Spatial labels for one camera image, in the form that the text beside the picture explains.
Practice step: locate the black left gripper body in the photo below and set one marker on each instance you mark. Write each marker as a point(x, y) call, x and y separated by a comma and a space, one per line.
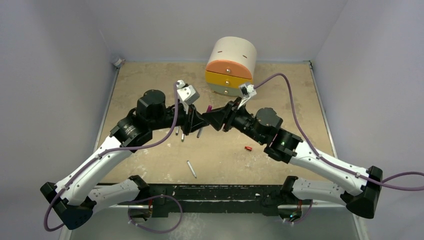
point(184, 119)

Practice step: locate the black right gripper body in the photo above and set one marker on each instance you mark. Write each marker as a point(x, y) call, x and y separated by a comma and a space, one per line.
point(230, 116)

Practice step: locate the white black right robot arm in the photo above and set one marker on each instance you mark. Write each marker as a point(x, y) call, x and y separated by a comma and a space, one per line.
point(348, 185)

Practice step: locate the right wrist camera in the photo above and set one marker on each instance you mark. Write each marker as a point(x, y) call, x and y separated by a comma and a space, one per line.
point(247, 92)

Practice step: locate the round cream drawer cabinet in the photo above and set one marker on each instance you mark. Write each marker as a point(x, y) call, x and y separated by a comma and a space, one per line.
point(232, 63)

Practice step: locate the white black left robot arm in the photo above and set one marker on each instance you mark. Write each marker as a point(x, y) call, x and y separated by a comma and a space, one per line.
point(76, 198)

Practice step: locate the grey marker pen red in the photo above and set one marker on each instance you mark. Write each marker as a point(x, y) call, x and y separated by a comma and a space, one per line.
point(199, 132)

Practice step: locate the grey corner bracket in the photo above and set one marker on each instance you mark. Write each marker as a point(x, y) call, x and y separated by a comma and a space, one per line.
point(117, 61)

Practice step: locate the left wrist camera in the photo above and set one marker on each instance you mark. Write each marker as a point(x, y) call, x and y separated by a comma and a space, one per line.
point(187, 94)

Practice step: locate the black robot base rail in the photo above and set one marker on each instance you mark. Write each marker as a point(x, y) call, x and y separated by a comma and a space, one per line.
point(266, 199)

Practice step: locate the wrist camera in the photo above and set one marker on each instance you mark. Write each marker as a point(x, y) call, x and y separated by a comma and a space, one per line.
point(247, 92)
point(187, 94)

